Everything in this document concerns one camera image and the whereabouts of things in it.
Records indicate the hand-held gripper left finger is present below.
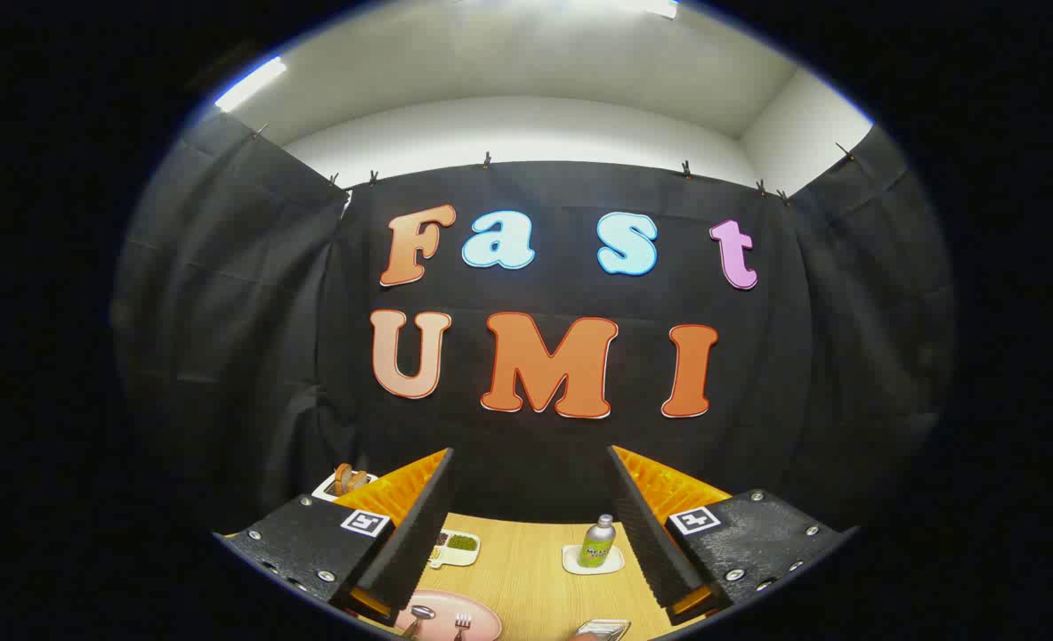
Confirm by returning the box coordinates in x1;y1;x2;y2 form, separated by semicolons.
220;448;456;628

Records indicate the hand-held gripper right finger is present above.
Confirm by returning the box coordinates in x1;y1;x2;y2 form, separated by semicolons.
606;445;858;627

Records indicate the white divided bean tray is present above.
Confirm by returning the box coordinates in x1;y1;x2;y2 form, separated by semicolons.
428;530;482;571

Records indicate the green soda bottle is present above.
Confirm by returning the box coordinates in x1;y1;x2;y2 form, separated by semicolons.
579;514;618;569

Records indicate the white square coaster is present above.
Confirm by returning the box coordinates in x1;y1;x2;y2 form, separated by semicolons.
562;543;626;576

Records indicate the pink round plate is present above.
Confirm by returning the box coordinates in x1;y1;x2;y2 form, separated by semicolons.
393;588;503;641

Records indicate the cream white toaster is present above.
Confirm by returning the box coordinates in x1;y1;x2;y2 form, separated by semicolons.
312;475;380;505

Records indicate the row of black cloth clips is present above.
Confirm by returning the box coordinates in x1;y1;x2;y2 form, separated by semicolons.
255;125;856;204

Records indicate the ceiling light strip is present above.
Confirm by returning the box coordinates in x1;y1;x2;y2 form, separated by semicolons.
215;56;288;114
571;0;680;20

